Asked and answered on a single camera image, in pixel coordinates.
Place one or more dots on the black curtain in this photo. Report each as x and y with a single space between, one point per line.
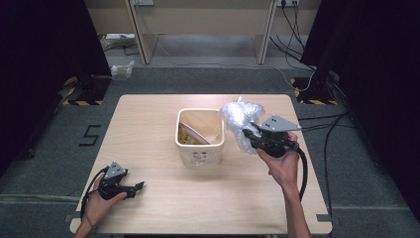
36 66
379 66

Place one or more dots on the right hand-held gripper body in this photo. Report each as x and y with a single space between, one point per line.
275 139

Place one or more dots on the white wall socket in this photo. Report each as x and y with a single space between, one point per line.
287 2

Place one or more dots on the cream plastic waste bin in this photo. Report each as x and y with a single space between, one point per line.
199 155

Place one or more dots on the black stand base striped tape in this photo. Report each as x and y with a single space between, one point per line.
312 94
87 91

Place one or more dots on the white flat box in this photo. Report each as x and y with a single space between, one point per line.
119 36

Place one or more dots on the white power strip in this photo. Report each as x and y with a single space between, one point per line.
142 2

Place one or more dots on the person's right hand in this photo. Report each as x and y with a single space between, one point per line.
282 168

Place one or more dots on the yellow wrapper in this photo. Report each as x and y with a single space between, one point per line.
183 135

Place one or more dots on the small clear plastic bag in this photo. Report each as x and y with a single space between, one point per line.
122 70

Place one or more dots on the grey tape strip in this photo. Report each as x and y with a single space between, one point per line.
323 217

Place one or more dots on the person's left hand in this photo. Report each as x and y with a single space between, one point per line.
95 208

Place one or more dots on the dark wristband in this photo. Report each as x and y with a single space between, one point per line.
89 224

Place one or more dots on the light wooden desk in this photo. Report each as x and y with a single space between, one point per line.
204 20

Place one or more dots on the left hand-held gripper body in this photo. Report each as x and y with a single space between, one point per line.
112 181

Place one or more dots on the white paper piece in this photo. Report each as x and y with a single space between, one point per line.
198 132

